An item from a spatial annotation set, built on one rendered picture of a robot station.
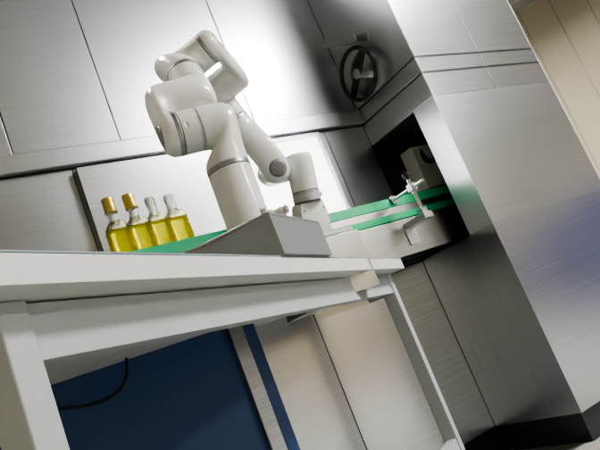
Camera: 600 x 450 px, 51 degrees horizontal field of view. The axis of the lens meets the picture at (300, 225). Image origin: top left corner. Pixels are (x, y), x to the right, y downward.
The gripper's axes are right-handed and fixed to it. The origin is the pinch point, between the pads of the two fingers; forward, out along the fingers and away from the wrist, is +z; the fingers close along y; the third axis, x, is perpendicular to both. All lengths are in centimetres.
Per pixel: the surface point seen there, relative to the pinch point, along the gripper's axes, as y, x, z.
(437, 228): -64, -14, 2
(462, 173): -71, -3, -14
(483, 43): -111, -12, -63
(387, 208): -48, -19, -8
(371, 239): -34.1, -15.5, 0.3
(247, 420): 31.7, -1.2, 34.1
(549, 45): -336, -114, -96
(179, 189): 15, -44, -28
